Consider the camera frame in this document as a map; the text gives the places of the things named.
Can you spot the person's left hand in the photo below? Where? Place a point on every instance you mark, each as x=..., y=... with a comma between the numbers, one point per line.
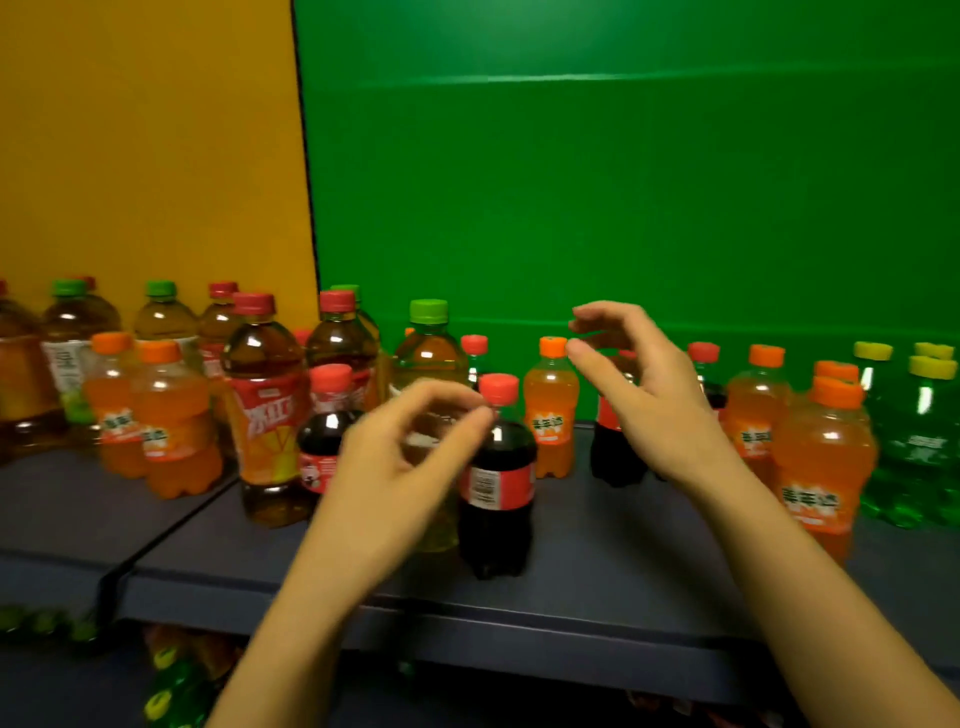
x=375, y=510

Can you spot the person's right hand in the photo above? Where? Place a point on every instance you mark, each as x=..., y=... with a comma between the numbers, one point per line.
x=660, y=420

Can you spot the red-capped black cola bottle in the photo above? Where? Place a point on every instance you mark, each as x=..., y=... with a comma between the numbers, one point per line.
x=611, y=457
x=499, y=525
x=319, y=442

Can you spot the group of red-label tea bottles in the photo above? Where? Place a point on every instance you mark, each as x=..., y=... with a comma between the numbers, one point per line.
x=266, y=420

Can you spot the orange-capped soda bottle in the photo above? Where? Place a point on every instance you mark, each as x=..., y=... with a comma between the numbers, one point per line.
x=825, y=465

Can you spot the group of dark cola bottles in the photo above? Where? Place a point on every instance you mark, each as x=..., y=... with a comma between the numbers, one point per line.
x=474, y=345

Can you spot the group of orange soda bottles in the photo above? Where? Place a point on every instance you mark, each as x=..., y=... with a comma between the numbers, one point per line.
x=176, y=450

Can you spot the yellow-capped green soda bottle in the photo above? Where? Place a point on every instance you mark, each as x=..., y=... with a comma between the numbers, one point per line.
x=926, y=450

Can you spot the red-capped amber tea bottle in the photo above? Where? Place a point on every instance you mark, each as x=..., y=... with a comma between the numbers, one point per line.
x=15, y=375

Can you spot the person's right forearm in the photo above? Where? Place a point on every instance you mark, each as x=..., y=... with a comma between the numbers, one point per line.
x=825, y=622

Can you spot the orange backing board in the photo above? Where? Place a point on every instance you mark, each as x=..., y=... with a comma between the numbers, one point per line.
x=150, y=150

